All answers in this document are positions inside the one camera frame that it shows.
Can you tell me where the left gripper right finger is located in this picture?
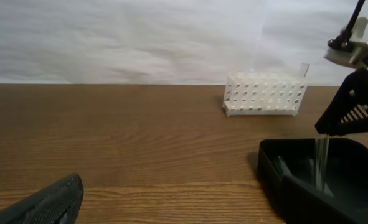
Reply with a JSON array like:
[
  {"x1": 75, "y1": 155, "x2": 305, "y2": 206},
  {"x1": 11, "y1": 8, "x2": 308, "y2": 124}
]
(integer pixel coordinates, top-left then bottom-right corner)
[{"x1": 282, "y1": 175, "x2": 368, "y2": 224}]

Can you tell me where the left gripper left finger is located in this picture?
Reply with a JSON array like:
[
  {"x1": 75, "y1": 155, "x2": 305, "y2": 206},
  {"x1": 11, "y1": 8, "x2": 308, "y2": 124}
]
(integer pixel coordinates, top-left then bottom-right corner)
[{"x1": 0, "y1": 173, "x2": 85, "y2": 224}]

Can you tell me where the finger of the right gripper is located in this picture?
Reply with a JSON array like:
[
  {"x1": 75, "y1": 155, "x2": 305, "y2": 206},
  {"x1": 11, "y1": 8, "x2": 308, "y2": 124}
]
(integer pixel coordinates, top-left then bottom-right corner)
[{"x1": 314, "y1": 68, "x2": 368, "y2": 137}]

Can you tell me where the clear test tube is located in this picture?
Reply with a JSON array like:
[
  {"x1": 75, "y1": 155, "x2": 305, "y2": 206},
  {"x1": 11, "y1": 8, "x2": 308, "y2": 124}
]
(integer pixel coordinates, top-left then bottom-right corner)
[
  {"x1": 299, "y1": 62, "x2": 311, "y2": 79},
  {"x1": 313, "y1": 134, "x2": 330, "y2": 191},
  {"x1": 308, "y1": 157, "x2": 334, "y2": 197},
  {"x1": 273, "y1": 154, "x2": 293, "y2": 179}
]

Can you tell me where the black tray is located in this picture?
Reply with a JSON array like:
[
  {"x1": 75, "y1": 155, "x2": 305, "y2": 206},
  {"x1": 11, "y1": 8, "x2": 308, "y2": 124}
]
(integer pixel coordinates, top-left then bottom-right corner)
[{"x1": 257, "y1": 138, "x2": 368, "y2": 218}]

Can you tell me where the white test tube rack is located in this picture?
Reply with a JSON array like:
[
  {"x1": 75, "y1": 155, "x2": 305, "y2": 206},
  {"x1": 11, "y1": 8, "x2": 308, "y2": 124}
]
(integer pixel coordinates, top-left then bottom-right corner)
[{"x1": 222, "y1": 70, "x2": 308, "y2": 118}]

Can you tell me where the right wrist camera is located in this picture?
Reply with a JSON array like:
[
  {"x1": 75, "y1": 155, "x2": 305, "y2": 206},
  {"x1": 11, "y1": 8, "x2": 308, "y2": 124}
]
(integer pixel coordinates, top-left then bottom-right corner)
[{"x1": 323, "y1": 16, "x2": 368, "y2": 70}]

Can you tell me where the black cable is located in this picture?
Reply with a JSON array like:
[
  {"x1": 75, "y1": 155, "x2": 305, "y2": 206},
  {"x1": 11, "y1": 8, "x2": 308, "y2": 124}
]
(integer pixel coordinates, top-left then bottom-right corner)
[{"x1": 328, "y1": 0, "x2": 367, "y2": 49}]

